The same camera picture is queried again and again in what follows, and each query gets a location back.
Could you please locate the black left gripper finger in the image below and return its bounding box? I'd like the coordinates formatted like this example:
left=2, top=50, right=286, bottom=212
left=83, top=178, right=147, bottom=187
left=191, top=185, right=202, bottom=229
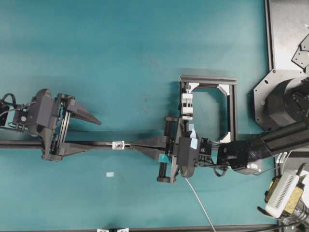
left=66, top=98, right=101, bottom=125
left=57, top=142, right=114, bottom=156

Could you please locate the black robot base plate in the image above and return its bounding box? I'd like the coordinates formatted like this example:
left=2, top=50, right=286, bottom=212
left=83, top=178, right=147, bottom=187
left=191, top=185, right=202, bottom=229
left=253, top=0, right=309, bottom=131

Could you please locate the black bottom edge rail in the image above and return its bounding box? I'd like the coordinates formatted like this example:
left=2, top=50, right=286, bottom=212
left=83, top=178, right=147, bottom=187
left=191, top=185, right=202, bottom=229
left=94, top=224, right=309, bottom=232

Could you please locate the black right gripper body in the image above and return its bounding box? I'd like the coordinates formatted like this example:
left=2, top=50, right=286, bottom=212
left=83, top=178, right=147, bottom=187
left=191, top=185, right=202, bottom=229
left=156, top=116, right=200, bottom=183

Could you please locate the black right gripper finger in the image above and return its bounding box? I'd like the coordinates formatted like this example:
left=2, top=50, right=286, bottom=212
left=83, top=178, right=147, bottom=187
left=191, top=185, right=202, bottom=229
left=137, top=146, right=169, bottom=161
left=131, top=136, right=169, bottom=146

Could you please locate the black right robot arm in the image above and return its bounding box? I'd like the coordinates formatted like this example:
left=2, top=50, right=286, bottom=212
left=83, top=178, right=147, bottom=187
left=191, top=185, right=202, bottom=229
left=130, top=117, right=309, bottom=183

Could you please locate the black aluminium rail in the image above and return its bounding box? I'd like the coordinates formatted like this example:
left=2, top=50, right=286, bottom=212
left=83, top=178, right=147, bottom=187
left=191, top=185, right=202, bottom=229
left=0, top=139, right=169, bottom=150

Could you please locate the white power adapter box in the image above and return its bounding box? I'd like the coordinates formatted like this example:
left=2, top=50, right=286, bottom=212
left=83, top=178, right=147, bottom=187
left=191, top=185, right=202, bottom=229
left=265, top=172, right=299, bottom=218

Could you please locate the silver bracket with hole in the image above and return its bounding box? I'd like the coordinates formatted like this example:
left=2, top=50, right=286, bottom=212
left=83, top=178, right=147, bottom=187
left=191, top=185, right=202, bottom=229
left=112, top=141, right=125, bottom=150

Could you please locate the white clamp block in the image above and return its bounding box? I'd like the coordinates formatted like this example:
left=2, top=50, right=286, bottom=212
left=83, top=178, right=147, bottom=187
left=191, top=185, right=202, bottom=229
left=181, top=93, right=193, bottom=120

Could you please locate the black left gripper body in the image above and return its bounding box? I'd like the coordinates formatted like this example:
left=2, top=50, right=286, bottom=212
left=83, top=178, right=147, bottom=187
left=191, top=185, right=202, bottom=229
left=26, top=89, right=75, bottom=160

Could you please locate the small blue tape piece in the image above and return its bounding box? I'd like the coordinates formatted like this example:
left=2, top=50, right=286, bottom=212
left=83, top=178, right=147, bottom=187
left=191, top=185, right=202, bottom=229
left=106, top=172, right=114, bottom=178

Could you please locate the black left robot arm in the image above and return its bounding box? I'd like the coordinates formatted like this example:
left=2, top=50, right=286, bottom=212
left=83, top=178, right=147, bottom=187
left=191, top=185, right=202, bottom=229
left=0, top=88, right=113, bottom=162

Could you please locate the black aluminium square frame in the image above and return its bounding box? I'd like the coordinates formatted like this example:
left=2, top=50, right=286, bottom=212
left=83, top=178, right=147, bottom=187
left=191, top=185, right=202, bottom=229
left=180, top=74, right=238, bottom=143

